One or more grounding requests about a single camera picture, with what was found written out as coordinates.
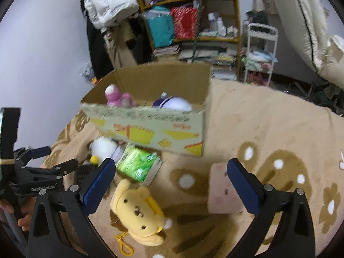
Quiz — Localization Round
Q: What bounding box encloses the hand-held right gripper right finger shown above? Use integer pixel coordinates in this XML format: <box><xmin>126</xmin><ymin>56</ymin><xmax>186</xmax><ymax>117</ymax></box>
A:
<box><xmin>226</xmin><ymin>158</ymin><xmax>316</xmax><ymax>258</ymax></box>

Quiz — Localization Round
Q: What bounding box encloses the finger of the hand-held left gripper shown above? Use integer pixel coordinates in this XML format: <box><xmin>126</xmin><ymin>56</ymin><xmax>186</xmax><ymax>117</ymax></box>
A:
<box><xmin>51</xmin><ymin>158</ymin><xmax>100</xmax><ymax>186</ymax></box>
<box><xmin>14</xmin><ymin>146</ymin><xmax>52</xmax><ymax>162</ymax></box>

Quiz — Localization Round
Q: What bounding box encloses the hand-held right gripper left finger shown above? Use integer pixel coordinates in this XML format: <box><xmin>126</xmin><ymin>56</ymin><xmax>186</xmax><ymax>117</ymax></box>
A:
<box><xmin>27</xmin><ymin>158</ymin><xmax>119</xmax><ymax>258</ymax></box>

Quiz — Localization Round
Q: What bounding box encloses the pink swirl roll plush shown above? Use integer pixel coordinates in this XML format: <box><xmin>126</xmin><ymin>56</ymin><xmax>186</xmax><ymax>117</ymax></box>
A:
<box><xmin>207</xmin><ymin>163</ymin><xmax>244</xmax><ymax>214</ymax></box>

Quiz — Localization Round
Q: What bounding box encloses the white duck plush toy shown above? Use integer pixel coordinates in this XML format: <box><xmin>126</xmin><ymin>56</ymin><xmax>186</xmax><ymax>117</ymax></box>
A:
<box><xmin>89</xmin><ymin>137</ymin><xmax>124</xmax><ymax>167</ymax></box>

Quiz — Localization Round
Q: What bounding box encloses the green tissue pack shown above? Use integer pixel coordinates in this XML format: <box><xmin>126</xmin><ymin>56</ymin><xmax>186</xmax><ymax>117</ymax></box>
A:
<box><xmin>115</xmin><ymin>144</ymin><xmax>163</xmax><ymax>186</ymax></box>

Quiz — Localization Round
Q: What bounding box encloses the yellow plastic item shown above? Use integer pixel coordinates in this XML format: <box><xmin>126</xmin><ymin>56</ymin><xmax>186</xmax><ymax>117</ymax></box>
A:
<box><xmin>110</xmin><ymin>179</ymin><xmax>172</xmax><ymax>256</ymax></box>

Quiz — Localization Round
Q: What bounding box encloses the printed cardboard box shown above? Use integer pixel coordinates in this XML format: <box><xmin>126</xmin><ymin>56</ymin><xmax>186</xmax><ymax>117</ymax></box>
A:
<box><xmin>80</xmin><ymin>62</ymin><xmax>213</xmax><ymax>158</ymax></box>

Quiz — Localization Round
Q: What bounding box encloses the pink plush toy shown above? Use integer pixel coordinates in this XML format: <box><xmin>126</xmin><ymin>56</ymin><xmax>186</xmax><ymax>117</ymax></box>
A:
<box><xmin>104</xmin><ymin>84</ymin><xmax>138</xmax><ymax>107</ymax></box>

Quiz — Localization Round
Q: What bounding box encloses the purple and white plush toy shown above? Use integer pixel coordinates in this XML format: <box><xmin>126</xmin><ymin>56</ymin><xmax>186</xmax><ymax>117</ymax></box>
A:
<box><xmin>151</xmin><ymin>93</ymin><xmax>193</xmax><ymax>111</ymax></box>

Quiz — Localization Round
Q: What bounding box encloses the person's left hand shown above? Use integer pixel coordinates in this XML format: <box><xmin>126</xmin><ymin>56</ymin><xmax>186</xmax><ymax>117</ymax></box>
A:
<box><xmin>0</xmin><ymin>196</ymin><xmax>37</xmax><ymax>232</ymax></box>

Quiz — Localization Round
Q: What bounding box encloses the beige printed blanket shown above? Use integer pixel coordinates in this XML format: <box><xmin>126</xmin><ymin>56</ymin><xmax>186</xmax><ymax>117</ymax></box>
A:
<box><xmin>40</xmin><ymin>81</ymin><xmax>344</xmax><ymax>258</ymax></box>

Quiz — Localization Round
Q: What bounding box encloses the plastic bag of toys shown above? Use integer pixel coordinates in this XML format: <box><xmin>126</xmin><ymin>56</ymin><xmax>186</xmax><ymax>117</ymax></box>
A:
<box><xmin>79</xmin><ymin>62</ymin><xmax>98</xmax><ymax>85</ymax></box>

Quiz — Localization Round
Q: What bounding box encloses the black coat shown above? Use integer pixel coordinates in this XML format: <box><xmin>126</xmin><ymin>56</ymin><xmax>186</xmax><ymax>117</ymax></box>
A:
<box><xmin>79</xmin><ymin>0</ymin><xmax>115</xmax><ymax>80</ymax></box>

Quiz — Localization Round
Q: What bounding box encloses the wide stack of books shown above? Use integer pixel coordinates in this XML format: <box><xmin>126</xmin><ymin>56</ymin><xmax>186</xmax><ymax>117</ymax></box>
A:
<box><xmin>177</xmin><ymin>43</ymin><xmax>237</xmax><ymax>80</ymax></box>

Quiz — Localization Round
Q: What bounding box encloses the beige coat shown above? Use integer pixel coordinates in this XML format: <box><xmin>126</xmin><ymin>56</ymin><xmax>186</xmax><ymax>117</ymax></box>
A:
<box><xmin>103</xmin><ymin>19</ymin><xmax>137</xmax><ymax>69</ymax></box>

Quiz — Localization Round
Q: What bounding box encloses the white trolley cart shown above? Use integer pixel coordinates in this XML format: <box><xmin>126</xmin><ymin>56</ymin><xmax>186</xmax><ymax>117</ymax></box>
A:
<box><xmin>240</xmin><ymin>23</ymin><xmax>278</xmax><ymax>86</ymax></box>

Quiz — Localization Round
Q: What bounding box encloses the small stack of books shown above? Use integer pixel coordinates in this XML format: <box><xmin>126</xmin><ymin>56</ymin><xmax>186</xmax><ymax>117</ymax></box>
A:
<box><xmin>152</xmin><ymin>44</ymin><xmax>180</xmax><ymax>61</ymax></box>

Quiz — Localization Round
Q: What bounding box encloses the group of small bottles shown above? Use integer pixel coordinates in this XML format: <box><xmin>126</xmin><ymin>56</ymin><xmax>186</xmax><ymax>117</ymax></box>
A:
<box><xmin>207</xmin><ymin>12</ymin><xmax>238</xmax><ymax>37</ymax></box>

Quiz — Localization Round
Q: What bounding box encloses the white puffer jacket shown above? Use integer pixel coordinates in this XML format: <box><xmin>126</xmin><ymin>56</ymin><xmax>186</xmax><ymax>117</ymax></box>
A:
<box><xmin>84</xmin><ymin>0</ymin><xmax>140</xmax><ymax>30</ymax></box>

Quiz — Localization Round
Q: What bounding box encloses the teal bag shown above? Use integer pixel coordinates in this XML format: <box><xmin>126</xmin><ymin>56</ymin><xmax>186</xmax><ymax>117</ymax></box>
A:
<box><xmin>146</xmin><ymin>7</ymin><xmax>175</xmax><ymax>49</ymax></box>

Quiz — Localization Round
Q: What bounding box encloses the yellow wooden bookshelf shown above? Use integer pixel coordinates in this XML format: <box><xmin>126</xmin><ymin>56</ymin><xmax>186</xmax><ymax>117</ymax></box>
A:
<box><xmin>126</xmin><ymin>0</ymin><xmax>241</xmax><ymax>81</ymax></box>

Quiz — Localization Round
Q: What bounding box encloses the black bag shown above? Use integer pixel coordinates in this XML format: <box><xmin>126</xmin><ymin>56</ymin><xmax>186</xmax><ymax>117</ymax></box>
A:
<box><xmin>246</xmin><ymin>11</ymin><xmax>269</xmax><ymax>26</ymax></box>

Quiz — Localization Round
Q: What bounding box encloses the red bag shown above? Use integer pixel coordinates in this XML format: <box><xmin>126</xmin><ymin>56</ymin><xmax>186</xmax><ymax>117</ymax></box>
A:
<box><xmin>170</xmin><ymin>6</ymin><xmax>199</xmax><ymax>40</ymax></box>

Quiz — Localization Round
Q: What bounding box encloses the green broom pole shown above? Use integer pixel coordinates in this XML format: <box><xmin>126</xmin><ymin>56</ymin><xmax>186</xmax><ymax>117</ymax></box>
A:
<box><xmin>192</xmin><ymin>0</ymin><xmax>207</xmax><ymax>63</ymax></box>

